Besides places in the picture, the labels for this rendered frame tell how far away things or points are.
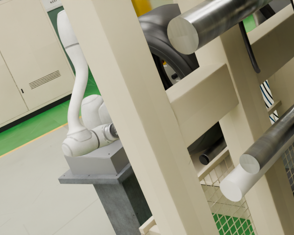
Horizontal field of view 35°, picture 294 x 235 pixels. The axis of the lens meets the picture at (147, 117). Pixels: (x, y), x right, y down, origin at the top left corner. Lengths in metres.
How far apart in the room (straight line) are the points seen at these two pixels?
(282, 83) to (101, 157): 1.19
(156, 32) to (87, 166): 1.26
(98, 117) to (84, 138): 0.47
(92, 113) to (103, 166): 0.32
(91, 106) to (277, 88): 1.23
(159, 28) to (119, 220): 1.62
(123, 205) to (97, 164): 0.36
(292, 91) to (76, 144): 1.02
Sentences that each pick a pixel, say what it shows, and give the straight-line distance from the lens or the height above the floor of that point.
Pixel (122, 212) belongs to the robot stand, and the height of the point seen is 0.32.
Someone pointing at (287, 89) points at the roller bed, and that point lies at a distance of 1.81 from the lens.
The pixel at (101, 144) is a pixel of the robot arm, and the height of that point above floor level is 0.92.
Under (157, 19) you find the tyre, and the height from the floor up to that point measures 1.45.
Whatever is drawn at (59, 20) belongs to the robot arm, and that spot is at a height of 1.53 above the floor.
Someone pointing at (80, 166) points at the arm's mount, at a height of 0.71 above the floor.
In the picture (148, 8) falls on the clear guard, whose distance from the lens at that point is 2.68.
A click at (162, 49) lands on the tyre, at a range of 1.64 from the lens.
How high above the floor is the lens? 1.68
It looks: 18 degrees down
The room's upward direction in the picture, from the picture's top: 22 degrees counter-clockwise
